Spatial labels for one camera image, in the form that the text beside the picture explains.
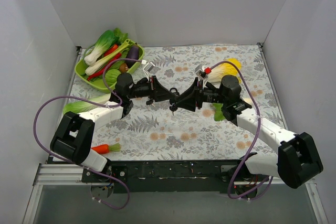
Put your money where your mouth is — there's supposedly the green round cabbage toy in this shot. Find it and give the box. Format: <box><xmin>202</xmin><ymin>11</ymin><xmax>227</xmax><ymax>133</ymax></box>
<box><xmin>104</xmin><ymin>69</ymin><xmax>121</xmax><ymax>86</ymax></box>

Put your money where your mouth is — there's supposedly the yellow napa cabbage toy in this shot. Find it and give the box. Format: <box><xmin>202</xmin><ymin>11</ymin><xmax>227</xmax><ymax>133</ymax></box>
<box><xmin>207</xmin><ymin>63</ymin><xmax>239</xmax><ymax>83</ymax></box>

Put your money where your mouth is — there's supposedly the black headed key bunch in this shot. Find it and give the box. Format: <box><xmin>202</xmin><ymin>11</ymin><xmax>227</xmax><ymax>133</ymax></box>
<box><xmin>146</xmin><ymin>99</ymin><xmax>155</xmax><ymax>106</ymax></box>

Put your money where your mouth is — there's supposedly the brown kiwi toy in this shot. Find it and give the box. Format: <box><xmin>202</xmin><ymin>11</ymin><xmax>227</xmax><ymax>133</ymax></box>
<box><xmin>119</xmin><ymin>63</ymin><xmax>129</xmax><ymax>73</ymax></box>

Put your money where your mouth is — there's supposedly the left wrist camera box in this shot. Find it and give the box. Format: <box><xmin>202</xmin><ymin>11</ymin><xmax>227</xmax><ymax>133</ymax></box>
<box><xmin>142</xmin><ymin>62</ymin><xmax>161</xmax><ymax>78</ymax></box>

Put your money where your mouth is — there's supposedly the white radish toy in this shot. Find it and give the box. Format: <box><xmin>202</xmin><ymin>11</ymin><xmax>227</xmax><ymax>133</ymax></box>
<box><xmin>212</xmin><ymin>98</ymin><xmax>253</xmax><ymax>122</ymax></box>

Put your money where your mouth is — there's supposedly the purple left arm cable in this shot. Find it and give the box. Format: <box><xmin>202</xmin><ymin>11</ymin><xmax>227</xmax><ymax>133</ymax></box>
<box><xmin>33</xmin><ymin>58</ymin><xmax>131</xmax><ymax>210</ymax></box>

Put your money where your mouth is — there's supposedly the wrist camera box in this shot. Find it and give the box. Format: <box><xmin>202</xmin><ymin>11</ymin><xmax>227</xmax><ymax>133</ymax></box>
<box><xmin>195</xmin><ymin>65</ymin><xmax>212</xmax><ymax>80</ymax></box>
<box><xmin>142</xmin><ymin>62</ymin><xmax>161</xmax><ymax>78</ymax></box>

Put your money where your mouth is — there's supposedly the orange carrot toy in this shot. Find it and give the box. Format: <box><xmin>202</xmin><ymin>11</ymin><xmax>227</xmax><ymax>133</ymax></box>
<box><xmin>91</xmin><ymin>143</ymin><xmax>121</xmax><ymax>154</ymax></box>

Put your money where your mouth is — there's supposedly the floral patterned table mat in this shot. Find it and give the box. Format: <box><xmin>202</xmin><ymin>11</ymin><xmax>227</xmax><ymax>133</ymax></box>
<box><xmin>92</xmin><ymin>45</ymin><xmax>284</xmax><ymax>161</ymax></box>

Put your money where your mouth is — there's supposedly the green napa cabbage toy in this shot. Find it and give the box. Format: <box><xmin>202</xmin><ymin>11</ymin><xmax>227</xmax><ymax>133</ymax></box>
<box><xmin>62</xmin><ymin>94</ymin><xmax>110</xmax><ymax>114</ymax></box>

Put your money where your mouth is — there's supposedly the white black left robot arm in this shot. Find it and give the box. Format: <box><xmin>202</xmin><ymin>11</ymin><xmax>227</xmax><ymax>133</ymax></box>
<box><xmin>50</xmin><ymin>73</ymin><xmax>178</xmax><ymax>182</ymax></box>

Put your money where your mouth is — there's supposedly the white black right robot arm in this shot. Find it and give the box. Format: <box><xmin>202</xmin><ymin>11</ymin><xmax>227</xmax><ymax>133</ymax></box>
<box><xmin>170</xmin><ymin>75</ymin><xmax>323</xmax><ymax>189</ymax></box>

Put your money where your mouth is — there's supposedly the black padlock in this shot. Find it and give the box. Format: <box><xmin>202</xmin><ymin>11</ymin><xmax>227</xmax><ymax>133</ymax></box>
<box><xmin>170</xmin><ymin>88</ymin><xmax>180</xmax><ymax>99</ymax></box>

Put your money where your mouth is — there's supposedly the purple eggplant toy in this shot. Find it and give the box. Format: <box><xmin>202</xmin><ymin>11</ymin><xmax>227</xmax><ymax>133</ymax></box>
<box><xmin>126</xmin><ymin>44</ymin><xmax>139</xmax><ymax>66</ymax></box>

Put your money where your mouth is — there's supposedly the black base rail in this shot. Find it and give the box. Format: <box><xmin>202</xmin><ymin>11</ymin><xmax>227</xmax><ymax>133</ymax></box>
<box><xmin>81</xmin><ymin>159</ymin><xmax>266</xmax><ymax>195</ymax></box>

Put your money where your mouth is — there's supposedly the green plastic tray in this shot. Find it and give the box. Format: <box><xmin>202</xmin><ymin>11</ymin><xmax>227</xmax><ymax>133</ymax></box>
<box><xmin>75</xmin><ymin>40</ymin><xmax>132</xmax><ymax>93</ymax></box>

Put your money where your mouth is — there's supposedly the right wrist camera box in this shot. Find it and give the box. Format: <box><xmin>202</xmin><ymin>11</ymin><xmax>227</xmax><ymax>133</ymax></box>
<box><xmin>195</xmin><ymin>65</ymin><xmax>212</xmax><ymax>80</ymax></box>

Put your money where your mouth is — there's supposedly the red chili pepper toy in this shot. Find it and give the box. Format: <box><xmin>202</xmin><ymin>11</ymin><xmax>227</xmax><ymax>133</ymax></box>
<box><xmin>87</xmin><ymin>44</ymin><xmax>122</xmax><ymax>81</ymax></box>

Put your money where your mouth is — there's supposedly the green bok choy toy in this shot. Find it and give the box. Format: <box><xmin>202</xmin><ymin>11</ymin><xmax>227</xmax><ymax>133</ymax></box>
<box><xmin>84</xmin><ymin>30</ymin><xmax>119</xmax><ymax>66</ymax></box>

